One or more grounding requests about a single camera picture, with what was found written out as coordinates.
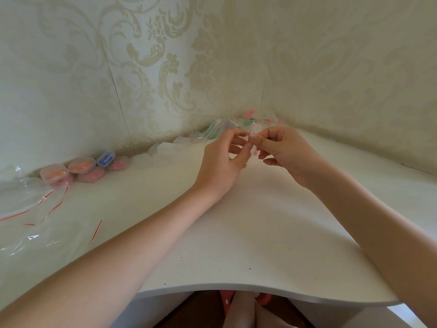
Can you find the person's left hand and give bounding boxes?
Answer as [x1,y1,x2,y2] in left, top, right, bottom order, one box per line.
[193,128,254,202]

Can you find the person's right hand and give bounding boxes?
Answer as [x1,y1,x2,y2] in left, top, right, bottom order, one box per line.
[252,127,321,186]

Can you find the small clear zip bag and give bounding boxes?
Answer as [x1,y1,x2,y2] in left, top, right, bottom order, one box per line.
[246,121,265,157]

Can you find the person's left forearm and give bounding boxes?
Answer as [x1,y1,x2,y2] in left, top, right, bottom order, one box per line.
[0,185,219,328]

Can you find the person's right forearm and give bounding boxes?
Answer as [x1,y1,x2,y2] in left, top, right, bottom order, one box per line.
[300,159,437,316]

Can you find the zip bag with pink earplugs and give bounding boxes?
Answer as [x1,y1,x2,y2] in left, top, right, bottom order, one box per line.
[238,109,284,128]

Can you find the zip bag with green earplugs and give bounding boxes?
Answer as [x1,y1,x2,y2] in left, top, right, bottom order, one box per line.
[204,118,238,144]

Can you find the clear case with pink earplugs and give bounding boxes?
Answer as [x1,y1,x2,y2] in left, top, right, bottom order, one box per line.
[77,167,105,183]
[50,176,74,188]
[109,156,130,171]

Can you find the clear case with blue earplugs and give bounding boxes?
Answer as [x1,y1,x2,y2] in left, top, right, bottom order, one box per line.
[96,150,116,167]

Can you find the red patterned clothing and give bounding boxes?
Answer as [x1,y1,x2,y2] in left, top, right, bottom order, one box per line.
[218,290,274,306]

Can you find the person's legs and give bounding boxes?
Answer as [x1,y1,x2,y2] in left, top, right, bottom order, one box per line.
[222,291,295,328]

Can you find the clear case with orange earplugs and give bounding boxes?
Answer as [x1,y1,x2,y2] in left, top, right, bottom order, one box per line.
[39,164,70,183]
[68,158,96,174]

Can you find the white table support panel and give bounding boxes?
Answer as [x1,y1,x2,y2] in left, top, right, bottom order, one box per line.
[292,299,427,328]
[113,291,193,328]

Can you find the empty clear zip bag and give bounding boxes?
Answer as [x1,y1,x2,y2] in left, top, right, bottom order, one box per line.
[0,218,104,258]
[34,185,71,224]

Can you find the large clear zip bag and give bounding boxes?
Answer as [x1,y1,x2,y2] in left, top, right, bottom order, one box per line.
[0,177,56,222]

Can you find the crumpled clear plastic wrap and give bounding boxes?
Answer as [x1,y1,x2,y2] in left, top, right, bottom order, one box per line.
[0,163,26,181]

